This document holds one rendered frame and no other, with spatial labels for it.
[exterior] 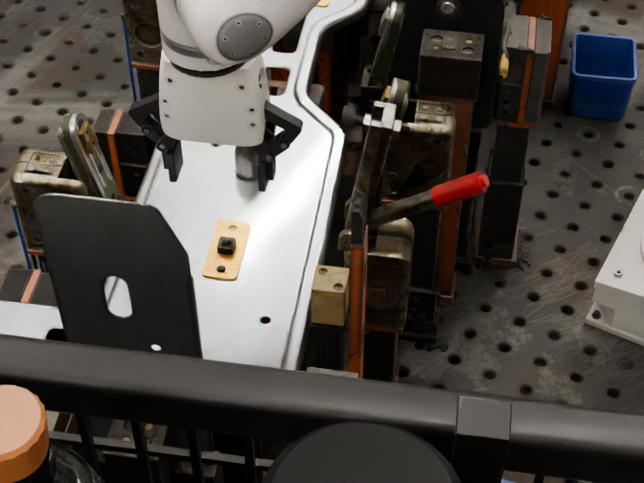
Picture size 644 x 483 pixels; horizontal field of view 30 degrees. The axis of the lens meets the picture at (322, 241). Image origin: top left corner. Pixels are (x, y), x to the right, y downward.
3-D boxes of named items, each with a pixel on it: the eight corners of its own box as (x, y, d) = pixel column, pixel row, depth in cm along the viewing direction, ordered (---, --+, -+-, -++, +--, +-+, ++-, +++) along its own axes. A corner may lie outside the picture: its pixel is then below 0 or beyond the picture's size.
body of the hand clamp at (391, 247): (347, 404, 152) (351, 211, 126) (401, 411, 151) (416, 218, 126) (340, 444, 148) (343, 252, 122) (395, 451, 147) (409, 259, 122)
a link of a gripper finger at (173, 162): (177, 112, 118) (184, 162, 123) (146, 109, 118) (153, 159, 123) (170, 134, 116) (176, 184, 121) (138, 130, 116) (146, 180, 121)
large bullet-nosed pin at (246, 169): (239, 170, 140) (236, 126, 136) (265, 172, 140) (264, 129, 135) (233, 188, 138) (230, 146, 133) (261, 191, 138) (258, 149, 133)
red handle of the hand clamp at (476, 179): (347, 205, 125) (482, 157, 117) (357, 218, 126) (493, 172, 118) (340, 235, 122) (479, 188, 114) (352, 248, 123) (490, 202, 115)
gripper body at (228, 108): (271, 19, 111) (275, 112, 119) (163, 10, 112) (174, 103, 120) (255, 70, 106) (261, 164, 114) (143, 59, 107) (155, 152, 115)
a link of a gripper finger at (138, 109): (204, 84, 114) (212, 129, 118) (126, 80, 115) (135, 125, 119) (201, 93, 113) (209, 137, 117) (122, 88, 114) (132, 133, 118)
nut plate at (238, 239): (218, 220, 133) (217, 213, 132) (251, 224, 132) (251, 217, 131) (200, 277, 127) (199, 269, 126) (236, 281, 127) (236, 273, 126)
